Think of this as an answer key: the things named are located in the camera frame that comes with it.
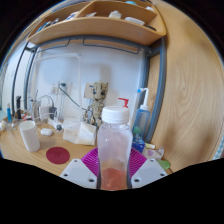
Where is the grey metal frame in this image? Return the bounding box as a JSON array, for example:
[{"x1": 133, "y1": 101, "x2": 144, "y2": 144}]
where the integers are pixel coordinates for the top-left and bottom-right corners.
[{"x1": 11, "y1": 34, "x2": 168, "y2": 144}]

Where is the black plug adapter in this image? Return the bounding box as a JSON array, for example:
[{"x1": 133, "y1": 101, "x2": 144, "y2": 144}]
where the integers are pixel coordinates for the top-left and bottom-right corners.
[{"x1": 49, "y1": 106, "x2": 58, "y2": 120}]

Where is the white power adapter block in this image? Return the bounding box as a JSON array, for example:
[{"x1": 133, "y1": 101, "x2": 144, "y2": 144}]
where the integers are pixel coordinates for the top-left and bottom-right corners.
[{"x1": 38, "y1": 105, "x2": 51, "y2": 121}]

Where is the green translucent block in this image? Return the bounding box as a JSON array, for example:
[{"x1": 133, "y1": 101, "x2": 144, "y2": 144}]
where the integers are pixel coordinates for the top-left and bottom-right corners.
[{"x1": 157, "y1": 159, "x2": 172, "y2": 170}]

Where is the white cup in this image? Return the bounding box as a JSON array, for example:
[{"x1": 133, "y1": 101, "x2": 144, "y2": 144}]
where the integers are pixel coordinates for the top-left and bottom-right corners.
[{"x1": 18, "y1": 120, "x2": 41, "y2": 153}]

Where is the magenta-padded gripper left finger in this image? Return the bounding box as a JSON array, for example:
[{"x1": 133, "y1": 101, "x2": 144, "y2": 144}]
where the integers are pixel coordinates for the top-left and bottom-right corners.
[{"x1": 59, "y1": 147, "x2": 101, "y2": 190}]

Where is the black power cable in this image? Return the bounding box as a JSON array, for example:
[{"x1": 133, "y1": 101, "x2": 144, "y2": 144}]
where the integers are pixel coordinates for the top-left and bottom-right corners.
[{"x1": 59, "y1": 83, "x2": 88, "y2": 112}]

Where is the white bottle with red pump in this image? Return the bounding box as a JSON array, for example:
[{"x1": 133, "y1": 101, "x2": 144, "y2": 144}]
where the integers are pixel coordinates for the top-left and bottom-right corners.
[{"x1": 117, "y1": 97, "x2": 134, "y2": 111}]

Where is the blue tube with white cap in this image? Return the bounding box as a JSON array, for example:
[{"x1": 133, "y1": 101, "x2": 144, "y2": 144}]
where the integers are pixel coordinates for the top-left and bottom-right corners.
[{"x1": 6, "y1": 102, "x2": 13, "y2": 124}]

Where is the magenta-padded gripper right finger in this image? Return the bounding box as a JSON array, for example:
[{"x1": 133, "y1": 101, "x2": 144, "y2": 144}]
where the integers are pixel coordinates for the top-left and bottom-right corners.
[{"x1": 127, "y1": 147, "x2": 168, "y2": 190}]

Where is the white charging cable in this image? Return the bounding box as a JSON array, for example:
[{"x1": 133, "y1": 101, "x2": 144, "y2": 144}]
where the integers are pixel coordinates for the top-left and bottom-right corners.
[{"x1": 31, "y1": 94, "x2": 57, "y2": 132}]

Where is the black electric shaver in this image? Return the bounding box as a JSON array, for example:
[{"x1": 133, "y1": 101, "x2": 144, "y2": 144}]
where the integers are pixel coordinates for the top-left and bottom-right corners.
[{"x1": 15, "y1": 95, "x2": 23, "y2": 120}]

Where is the white wall socket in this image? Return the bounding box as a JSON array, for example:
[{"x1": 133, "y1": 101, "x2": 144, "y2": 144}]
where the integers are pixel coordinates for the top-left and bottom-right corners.
[
  {"x1": 49, "y1": 83, "x2": 60, "y2": 96},
  {"x1": 59, "y1": 80, "x2": 73, "y2": 95}
]

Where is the wooden tree figurine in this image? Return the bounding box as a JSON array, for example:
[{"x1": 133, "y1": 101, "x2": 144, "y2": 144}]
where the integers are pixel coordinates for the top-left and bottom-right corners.
[{"x1": 84, "y1": 80, "x2": 109, "y2": 128}]

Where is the beige wall box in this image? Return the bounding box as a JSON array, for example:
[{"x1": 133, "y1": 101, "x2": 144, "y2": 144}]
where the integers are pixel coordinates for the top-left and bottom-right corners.
[{"x1": 83, "y1": 82, "x2": 96, "y2": 99}]

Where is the flat round red coaster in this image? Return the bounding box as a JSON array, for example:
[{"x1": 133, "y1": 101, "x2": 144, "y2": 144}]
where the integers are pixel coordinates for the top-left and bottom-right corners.
[{"x1": 45, "y1": 146, "x2": 71, "y2": 165}]

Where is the small white oval case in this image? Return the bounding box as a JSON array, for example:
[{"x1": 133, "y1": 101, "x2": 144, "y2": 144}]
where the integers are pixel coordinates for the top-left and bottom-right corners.
[{"x1": 40, "y1": 128, "x2": 54, "y2": 137}]

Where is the white patterned packet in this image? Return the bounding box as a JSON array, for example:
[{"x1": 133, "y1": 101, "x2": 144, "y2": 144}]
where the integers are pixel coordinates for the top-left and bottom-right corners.
[{"x1": 143, "y1": 148, "x2": 165, "y2": 161}]

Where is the clear bottle with white cap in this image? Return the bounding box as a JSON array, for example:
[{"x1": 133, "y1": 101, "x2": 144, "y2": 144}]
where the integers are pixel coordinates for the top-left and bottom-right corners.
[{"x1": 96, "y1": 105, "x2": 134, "y2": 192}]

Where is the wooden shelf unit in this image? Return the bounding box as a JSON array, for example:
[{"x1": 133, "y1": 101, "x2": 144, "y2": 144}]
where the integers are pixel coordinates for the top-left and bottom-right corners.
[{"x1": 26, "y1": 0, "x2": 168, "y2": 47}]

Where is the white tissue pack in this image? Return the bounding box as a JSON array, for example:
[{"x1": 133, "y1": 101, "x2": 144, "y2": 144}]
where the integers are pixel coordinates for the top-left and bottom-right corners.
[{"x1": 62, "y1": 117, "x2": 98, "y2": 146}]

